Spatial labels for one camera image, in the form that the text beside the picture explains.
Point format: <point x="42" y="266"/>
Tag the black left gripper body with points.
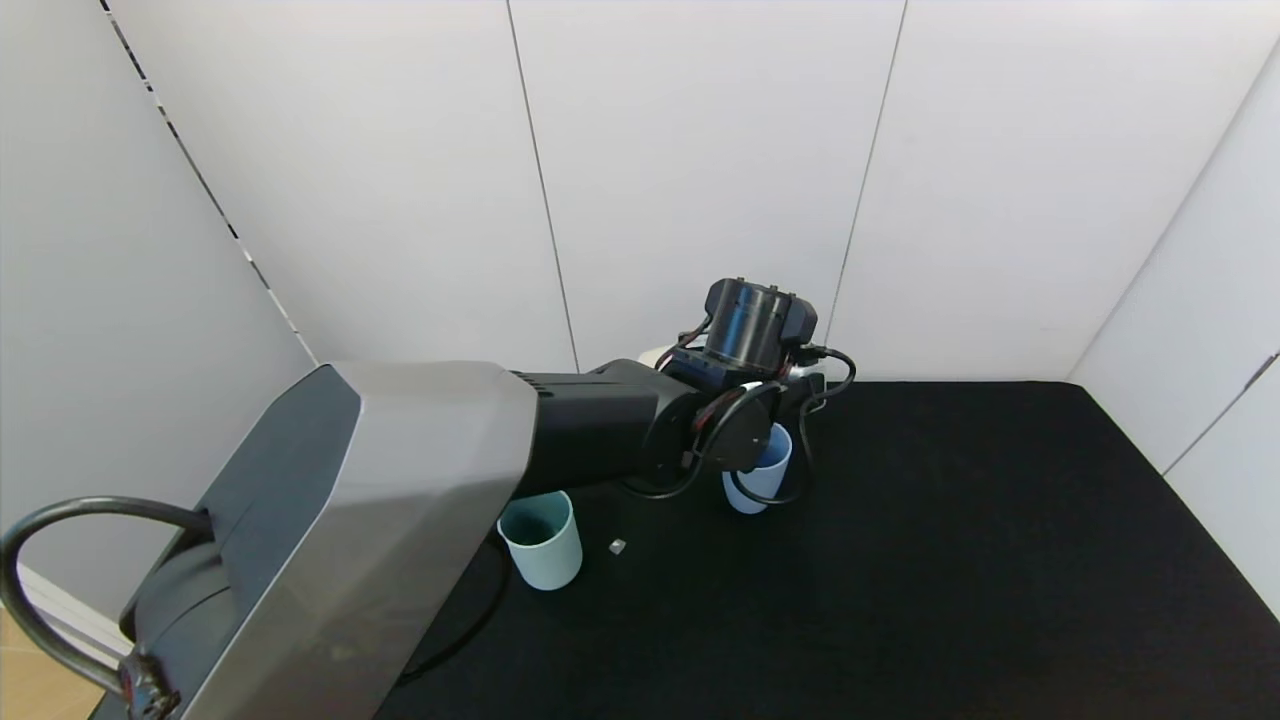
<point x="795" y="395"/>

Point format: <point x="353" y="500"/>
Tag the beige plastic cup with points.
<point x="660" y="355"/>

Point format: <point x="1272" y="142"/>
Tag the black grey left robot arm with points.
<point x="400" y="500"/>

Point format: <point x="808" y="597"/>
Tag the light blue plastic cup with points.
<point x="770" y="465"/>

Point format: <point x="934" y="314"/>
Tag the teal plastic cup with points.
<point x="545" y="555"/>

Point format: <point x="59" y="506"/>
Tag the white baseboard strip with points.
<point x="70" y="610"/>

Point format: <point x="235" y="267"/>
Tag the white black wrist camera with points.
<point x="808" y="376"/>

